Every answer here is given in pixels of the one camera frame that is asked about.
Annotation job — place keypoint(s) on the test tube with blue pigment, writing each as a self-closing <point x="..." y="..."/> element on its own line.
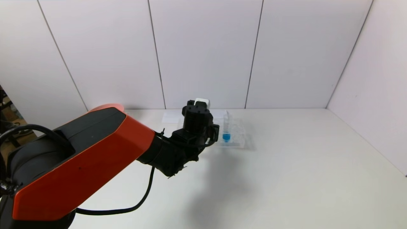
<point x="226" y="136"/>

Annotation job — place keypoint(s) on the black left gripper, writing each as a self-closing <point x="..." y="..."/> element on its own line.
<point x="205" y="138"/>

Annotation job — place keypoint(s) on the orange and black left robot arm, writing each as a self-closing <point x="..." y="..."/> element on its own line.
<point x="79" y="162"/>

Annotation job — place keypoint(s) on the white grey wrist camera box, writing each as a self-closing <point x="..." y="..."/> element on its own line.
<point x="202" y="101"/>

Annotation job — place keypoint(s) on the white paper sheet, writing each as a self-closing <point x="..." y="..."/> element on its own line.
<point x="171" y="117"/>

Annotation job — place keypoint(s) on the clear plastic test tube rack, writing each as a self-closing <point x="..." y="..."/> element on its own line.
<point x="237" y="140"/>

